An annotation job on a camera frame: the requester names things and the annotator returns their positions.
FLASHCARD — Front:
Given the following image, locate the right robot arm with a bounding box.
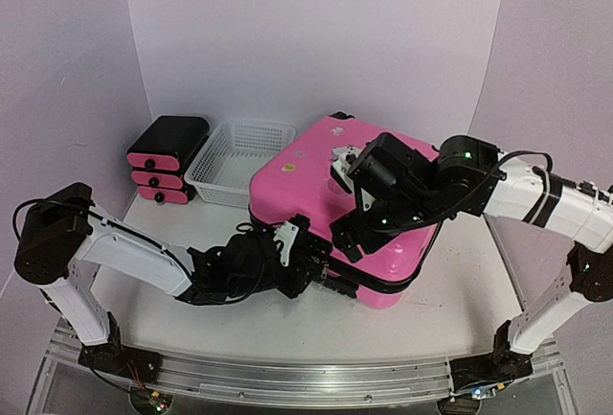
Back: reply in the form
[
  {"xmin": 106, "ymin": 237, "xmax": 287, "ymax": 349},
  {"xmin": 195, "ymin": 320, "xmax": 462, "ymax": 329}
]
[{"xmin": 330, "ymin": 132, "xmax": 612, "ymax": 399}]

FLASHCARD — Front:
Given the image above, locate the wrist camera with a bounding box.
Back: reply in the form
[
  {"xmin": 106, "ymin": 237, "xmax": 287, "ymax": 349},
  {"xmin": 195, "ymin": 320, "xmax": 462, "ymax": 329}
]
[
  {"xmin": 273, "ymin": 214, "xmax": 310, "ymax": 267},
  {"xmin": 330, "ymin": 146, "xmax": 361, "ymax": 195}
]

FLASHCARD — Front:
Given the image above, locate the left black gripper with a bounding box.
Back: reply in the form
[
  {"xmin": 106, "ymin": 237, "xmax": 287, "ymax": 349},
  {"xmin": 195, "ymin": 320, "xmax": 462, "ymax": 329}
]
[{"xmin": 229, "ymin": 252, "xmax": 323, "ymax": 300}]

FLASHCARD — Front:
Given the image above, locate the white plastic mesh basket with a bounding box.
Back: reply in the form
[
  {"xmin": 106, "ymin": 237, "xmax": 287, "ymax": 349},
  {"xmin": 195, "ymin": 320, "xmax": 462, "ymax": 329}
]
[{"xmin": 184, "ymin": 120, "xmax": 296, "ymax": 208}]

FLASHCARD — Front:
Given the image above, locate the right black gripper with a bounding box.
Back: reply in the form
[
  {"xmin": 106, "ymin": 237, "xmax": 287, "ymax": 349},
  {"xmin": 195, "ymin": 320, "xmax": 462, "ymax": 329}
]
[{"xmin": 330, "ymin": 190, "xmax": 441, "ymax": 265}]

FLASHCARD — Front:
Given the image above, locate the pink hard-shell suitcase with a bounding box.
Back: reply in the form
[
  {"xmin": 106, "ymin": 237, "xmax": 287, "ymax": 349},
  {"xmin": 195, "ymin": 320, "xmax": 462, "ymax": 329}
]
[{"xmin": 249, "ymin": 112, "xmax": 440, "ymax": 310}]

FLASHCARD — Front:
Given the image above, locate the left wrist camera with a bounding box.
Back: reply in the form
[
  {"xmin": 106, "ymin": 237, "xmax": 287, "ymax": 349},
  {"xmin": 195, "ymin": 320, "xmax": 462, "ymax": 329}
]
[{"xmin": 273, "ymin": 214, "xmax": 310, "ymax": 267}]

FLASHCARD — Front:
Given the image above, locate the small green circuit board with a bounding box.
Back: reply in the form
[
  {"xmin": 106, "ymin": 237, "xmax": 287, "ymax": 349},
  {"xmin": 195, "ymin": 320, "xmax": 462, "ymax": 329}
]
[{"xmin": 146, "ymin": 391, "xmax": 171, "ymax": 413}]

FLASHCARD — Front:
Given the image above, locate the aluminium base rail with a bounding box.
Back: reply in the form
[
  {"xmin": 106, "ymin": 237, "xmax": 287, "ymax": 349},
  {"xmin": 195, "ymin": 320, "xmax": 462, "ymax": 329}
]
[{"xmin": 26, "ymin": 322, "xmax": 578, "ymax": 414}]

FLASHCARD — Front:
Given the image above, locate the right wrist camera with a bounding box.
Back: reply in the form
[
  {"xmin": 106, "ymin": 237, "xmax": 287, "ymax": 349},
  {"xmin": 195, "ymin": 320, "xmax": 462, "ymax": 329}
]
[{"xmin": 330, "ymin": 146, "xmax": 361, "ymax": 195}]

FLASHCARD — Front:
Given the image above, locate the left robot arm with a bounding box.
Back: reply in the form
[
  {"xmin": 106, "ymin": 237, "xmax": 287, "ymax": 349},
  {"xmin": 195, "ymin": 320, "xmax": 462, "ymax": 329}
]
[{"xmin": 11, "ymin": 182, "xmax": 332, "ymax": 384}]

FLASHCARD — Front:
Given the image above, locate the black pink drawer organizer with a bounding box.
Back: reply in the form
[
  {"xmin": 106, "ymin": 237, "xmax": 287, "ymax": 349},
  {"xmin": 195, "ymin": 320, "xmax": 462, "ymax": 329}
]
[{"xmin": 126, "ymin": 115, "xmax": 210, "ymax": 205}]

